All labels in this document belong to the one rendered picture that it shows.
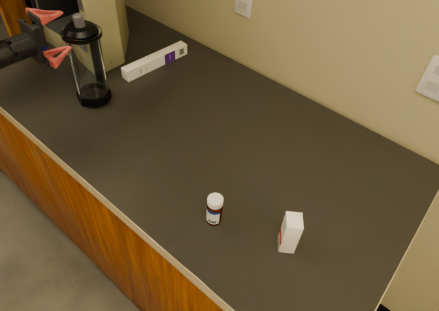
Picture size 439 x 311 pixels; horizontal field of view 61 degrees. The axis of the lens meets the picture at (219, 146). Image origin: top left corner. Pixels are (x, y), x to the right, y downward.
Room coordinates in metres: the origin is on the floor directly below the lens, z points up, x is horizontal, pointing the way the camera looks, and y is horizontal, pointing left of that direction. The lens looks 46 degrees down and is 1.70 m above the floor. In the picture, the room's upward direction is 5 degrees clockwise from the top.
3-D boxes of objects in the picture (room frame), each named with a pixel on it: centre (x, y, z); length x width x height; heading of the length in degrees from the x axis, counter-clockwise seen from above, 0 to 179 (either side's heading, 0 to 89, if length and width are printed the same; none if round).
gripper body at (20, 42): (0.76, 0.49, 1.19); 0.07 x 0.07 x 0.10; 52
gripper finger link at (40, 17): (0.82, 0.45, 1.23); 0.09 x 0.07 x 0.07; 142
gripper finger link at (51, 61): (0.82, 0.45, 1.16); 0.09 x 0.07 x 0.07; 142
